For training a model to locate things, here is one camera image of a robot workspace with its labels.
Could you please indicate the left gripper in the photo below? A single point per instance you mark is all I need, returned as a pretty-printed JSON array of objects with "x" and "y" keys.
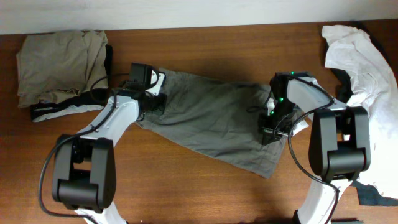
[{"x": 154, "y": 104}]

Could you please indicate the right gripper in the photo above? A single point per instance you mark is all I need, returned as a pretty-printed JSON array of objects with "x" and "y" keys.
[{"x": 273, "y": 132}]

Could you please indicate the grey-green shorts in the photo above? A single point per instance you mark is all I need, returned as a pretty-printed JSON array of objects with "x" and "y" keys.
[{"x": 209, "y": 116}]

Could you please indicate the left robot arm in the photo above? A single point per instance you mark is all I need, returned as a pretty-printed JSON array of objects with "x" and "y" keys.
[{"x": 84, "y": 175}]

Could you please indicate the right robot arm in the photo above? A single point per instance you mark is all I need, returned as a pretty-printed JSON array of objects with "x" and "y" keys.
[{"x": 339, "y": 148}]

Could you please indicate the folded black garment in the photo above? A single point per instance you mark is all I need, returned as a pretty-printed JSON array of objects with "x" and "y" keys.
[{"x": 78, "y": 104}]

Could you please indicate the folded beige garment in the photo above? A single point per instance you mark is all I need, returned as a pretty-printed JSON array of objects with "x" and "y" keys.
[{"x": 59, "y": 66}]

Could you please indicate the white shirt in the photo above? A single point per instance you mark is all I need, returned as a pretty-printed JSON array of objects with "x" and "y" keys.
[{"x": 370, "y": 93}]

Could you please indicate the dark garment under white shirt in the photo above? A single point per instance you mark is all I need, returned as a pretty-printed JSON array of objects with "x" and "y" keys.
[{"x": 373, "y": 196}]

